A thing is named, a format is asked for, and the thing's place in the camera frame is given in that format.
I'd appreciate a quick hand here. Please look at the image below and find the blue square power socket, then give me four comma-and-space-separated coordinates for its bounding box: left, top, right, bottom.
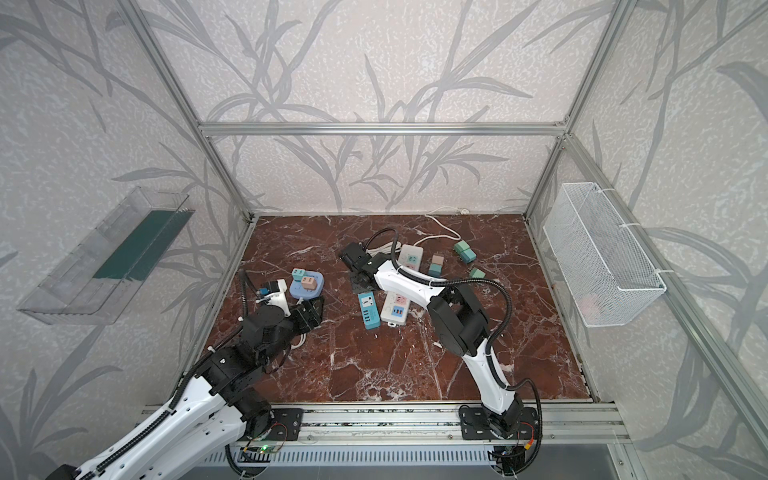
289, 269, 325, 300

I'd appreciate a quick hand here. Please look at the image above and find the pink cube plug front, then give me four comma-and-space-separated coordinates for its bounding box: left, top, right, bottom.
301, 275, 318, 291

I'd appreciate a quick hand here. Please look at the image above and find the teal USB power strip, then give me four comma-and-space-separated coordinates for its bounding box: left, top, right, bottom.
358, 291, 381, 330

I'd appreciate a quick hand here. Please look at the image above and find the long white power strip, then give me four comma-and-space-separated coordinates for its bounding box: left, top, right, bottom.
380, 245, 423, 327

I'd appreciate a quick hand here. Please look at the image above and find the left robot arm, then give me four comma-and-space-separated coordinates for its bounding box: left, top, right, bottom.
49, 297, 324, 479

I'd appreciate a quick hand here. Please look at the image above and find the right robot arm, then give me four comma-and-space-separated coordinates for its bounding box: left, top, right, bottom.
339, 242, 532, 439

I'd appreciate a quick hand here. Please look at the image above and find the green double cube plug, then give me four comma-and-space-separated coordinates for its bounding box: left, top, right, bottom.
453, 240, 477, 264

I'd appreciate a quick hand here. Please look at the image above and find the clear plastic tray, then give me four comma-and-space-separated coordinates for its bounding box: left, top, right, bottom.
17, 187, 194, 326

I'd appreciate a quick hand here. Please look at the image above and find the coiled white strip cable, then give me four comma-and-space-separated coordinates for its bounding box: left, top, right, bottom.
365, 236, 403, 258

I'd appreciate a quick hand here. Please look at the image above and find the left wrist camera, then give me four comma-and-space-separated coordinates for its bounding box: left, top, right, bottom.
257, 279, 290, 317

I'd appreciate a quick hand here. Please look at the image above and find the long white strip cable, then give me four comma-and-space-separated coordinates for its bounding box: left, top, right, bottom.
413, 214, 463, 247

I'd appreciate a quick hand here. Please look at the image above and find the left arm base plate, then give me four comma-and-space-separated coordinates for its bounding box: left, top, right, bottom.
249, 408, 304, 442

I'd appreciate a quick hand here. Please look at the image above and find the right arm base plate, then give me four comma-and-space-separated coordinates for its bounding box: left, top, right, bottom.
458, 405, 540, 443

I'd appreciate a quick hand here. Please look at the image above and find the aluminium cage frame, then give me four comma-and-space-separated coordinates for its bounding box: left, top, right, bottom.
118, 1, 767, 448

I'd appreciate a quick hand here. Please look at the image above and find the white wire mesh basket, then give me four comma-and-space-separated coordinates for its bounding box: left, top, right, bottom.
543, 182, 667, 328

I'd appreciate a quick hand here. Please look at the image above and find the aluminium front rail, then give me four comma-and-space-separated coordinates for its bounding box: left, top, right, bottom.
122, 401, 634, 448

